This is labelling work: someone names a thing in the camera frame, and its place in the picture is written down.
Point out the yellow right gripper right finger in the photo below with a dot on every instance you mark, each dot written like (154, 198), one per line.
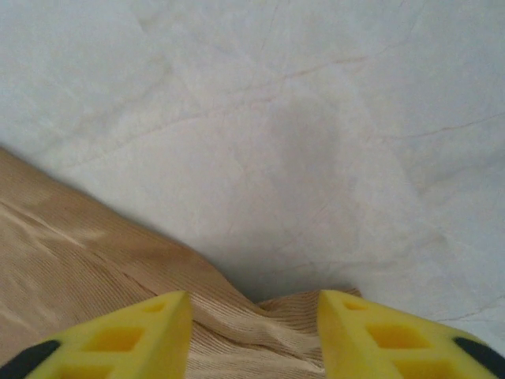
(386, 343)

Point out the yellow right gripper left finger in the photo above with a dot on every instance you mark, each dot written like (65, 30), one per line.
(118, 343)

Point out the tan tank top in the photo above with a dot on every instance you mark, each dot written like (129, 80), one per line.
(79, 268)

